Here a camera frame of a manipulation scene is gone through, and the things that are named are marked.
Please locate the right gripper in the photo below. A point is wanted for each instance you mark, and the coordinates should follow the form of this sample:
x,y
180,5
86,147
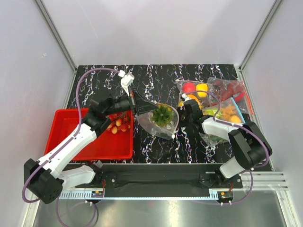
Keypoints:
x,y
181,111

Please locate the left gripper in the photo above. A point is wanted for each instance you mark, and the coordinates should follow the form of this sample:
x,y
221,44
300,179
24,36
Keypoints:
x,y
141,105

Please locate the fake orange pineapple with leaves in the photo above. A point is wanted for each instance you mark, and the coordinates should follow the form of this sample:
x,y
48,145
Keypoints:
x,y
162,116

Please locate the polka dot zip bag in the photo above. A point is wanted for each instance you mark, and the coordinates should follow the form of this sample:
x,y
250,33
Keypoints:
x,y
167,132

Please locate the fake cherry bunch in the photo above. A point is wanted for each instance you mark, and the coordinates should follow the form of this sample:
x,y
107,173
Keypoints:
x,y
119,122

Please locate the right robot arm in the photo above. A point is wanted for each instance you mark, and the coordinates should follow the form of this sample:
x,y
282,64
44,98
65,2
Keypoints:
x,y
249,146

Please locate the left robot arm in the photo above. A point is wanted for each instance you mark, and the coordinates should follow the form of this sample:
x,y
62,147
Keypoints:
x,y
47,177

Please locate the zip bag with apple and peppers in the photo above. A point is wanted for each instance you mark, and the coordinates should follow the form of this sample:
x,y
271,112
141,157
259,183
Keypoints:
x,y
193,91

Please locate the blue zip bag mixed food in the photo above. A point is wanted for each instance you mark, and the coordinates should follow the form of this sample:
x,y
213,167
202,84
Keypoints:
x,y
230,112

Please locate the zip bag with red chilies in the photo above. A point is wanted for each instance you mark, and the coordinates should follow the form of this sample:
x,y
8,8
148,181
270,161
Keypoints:
x,y
226,89

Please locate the red plastic bin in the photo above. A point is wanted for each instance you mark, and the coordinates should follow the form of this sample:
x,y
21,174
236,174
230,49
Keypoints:
x,y
108,146

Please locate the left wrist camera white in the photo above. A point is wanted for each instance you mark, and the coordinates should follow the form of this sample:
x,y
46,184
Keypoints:
x,y
126,80

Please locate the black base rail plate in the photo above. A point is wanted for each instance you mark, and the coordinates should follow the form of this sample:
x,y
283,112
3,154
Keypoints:
x,y
153,181

